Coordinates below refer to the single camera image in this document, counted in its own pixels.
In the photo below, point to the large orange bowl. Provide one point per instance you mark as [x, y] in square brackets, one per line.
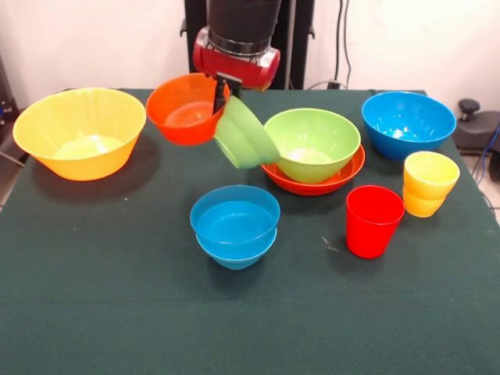
[78, 164]

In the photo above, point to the black equipment box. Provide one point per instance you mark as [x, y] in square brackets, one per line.
[6, 97]

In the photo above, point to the large blue bowl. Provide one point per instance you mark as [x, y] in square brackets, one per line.
[406, 117]

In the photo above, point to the yellow cup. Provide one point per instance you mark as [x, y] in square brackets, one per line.
[426, 195]

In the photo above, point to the clear blue ribbed bowl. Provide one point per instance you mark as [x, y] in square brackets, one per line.
[234, 234]

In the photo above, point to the small light blue bowl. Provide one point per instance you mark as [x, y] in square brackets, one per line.
[234, 258]

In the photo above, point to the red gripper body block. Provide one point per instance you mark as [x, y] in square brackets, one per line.
[234, 68]

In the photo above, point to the red cup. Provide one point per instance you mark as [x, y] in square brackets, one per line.
[371, 234]

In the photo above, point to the small red-orange bowl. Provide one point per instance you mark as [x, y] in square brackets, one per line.
[179, 101]

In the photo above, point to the wide shallow red-orange bowl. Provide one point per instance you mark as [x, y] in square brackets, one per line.
[312, 189]

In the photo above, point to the small green bowl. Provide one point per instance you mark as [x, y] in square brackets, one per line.
[246, 136]

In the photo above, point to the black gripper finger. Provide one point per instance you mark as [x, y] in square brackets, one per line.
[237, 90]
[220, 97]

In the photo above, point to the large green bowl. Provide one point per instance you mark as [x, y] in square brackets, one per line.
[312, 168]

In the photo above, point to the dark green tablecloth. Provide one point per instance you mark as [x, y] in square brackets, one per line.
[234, 312]

